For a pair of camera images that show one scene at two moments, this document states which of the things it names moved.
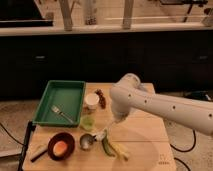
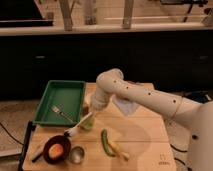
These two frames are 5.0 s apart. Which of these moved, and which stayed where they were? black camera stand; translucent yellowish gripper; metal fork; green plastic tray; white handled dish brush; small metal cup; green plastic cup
Moved: translucent yellowish gripper; white handled dish brush; small metal cup
Stayed: green plastic cup; green plastic tray; metal fork; black camera stand
